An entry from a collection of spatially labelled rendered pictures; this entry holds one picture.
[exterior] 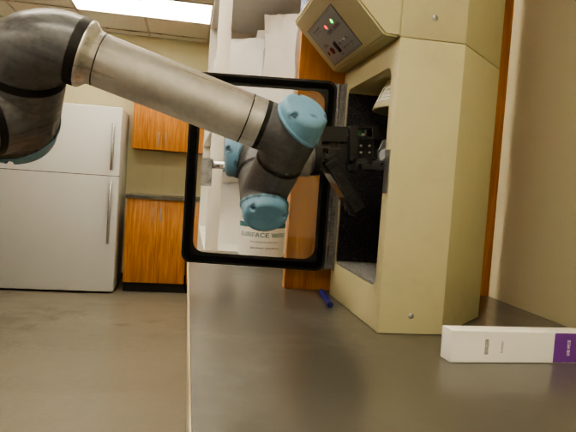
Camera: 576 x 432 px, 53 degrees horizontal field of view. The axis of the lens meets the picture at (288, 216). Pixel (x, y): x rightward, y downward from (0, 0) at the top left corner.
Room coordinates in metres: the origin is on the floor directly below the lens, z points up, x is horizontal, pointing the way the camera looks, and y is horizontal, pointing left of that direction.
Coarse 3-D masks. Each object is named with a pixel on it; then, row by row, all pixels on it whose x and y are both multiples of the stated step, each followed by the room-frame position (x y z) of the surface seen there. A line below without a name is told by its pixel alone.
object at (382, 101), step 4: (388, 80) 1.06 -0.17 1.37; (388, 84) 1.05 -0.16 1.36; (384, 88) 1.05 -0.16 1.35; (388, 88) 1.04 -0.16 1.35; (384, 92) 1.05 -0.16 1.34; (388, 92) 1.03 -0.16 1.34; (380, 96) 1.06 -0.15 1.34; (384, 96) 1.04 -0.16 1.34; (388, 96) 1.03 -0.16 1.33; (376, 100) 1.07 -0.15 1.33; (380, 100) 1.04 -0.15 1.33; (384, 100) 1.03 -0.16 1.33; (388, 100) 1.02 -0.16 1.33; (376, 104) 1.05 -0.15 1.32; (380, 104) 1.04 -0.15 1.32; (384, 104) 1.03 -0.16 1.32; (388, 104) 1.02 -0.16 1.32; (376, 108) 1.05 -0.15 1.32; (380, 108) 1.11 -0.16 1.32; (384, 108) 1.12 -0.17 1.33; (388, 108) 1.13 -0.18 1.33; (376, 112) 1.11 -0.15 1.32; (380, 112) 1.12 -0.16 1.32; (384, 112) 1.13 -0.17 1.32
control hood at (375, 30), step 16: (320, 0) 1.02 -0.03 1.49; (336, 0) 0.97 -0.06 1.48; (352, 0) 0.92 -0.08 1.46; (368, 0) 0.91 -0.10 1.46; (384, 0) 0.91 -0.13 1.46; (400, 0) 0.92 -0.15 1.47; (304, 16) 1.14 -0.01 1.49; (352, 16) 0.96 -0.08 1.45; (368, 16) 0.92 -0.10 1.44; (384, 16) 0.91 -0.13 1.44; (400, 16) 0.92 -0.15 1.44; (304, 32) 1.20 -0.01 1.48; (368, 32) 0.95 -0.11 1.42; (384, 32) 0.91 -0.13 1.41; (320, 48) 1.19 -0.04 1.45; (368, 48) 1.01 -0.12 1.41; (336, 64) 1.18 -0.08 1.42; (352, 64) 1.14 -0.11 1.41
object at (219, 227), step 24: (264, 96) 1.21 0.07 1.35; (312, 96) 1.22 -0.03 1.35; (216, 144) 1.21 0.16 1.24; (216, 168) 1.21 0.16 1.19; (216, 192) 1.21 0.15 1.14; (312, 192) 1.22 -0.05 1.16; (216, 216) 1.21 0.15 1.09; (240, 216) 1.21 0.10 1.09; (288, 216) 1.22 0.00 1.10; (312, 216) 1.22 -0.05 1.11; (216, 240) 1.21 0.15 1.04; (240, 240) 1.21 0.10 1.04; (264, 240) 1.21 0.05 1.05; (288, 240) 1.22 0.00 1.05; (312, 240) 1.22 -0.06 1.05
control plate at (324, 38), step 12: (324, 12) 1.04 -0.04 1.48; (336, 12) 1.00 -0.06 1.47; (324, 24) 1.08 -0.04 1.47; (336, 24) 1.03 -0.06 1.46; (312, 36) 1.18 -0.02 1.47; (324, 36) 1.12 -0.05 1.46; (336, 36) 1.07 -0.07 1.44; (324, 48) 1.17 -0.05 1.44; (348, 48) 1.07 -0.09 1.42; (336, 60) 1.16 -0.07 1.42
